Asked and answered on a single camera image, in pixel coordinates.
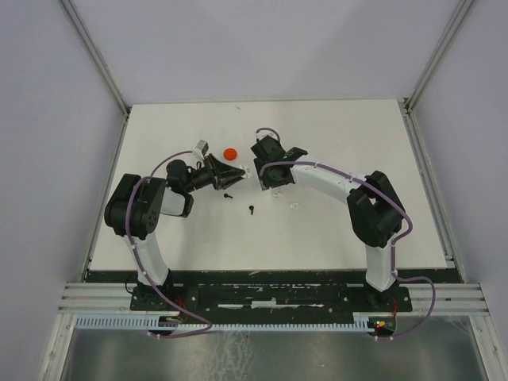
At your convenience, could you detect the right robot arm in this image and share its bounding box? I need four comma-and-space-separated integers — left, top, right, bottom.
251, 135, 414, 310

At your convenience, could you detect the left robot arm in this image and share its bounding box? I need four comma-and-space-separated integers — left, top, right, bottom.
104, 151, 249, 310

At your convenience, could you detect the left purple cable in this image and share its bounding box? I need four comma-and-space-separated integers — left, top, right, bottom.
125, 149, 214, 341

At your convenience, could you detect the white slotted cable duct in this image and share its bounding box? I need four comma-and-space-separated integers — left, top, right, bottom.
74, 311, 378, 333

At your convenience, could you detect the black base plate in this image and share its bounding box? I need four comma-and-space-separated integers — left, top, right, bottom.
129, 283, 410, 314

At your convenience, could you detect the right aluminium corner post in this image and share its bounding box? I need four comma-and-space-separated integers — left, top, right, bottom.
402, 0, 477, 116

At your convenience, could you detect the round white earbud case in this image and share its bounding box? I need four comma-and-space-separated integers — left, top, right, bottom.
241, 165, 252, 179

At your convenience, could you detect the round orange earbud case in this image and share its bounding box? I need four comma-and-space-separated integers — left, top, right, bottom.
223, 148, 237, 161

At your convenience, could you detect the aluminium frame rail front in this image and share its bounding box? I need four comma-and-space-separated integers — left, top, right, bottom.
58, 283, 490, 317

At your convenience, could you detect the left aluminium corner post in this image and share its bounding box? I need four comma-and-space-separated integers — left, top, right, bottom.
57, 0, 131, 116

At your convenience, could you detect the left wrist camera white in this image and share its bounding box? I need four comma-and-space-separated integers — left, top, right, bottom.
193, 140, 209, 158

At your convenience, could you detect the right controller board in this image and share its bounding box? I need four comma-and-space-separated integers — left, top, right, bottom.
373, 317, 397, 337

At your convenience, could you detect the aluminium corner post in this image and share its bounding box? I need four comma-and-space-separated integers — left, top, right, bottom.
402, 0, 477, 116
57, 0, 131, 116

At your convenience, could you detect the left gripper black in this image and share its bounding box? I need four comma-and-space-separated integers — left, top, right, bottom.
184, 153, 245, 193

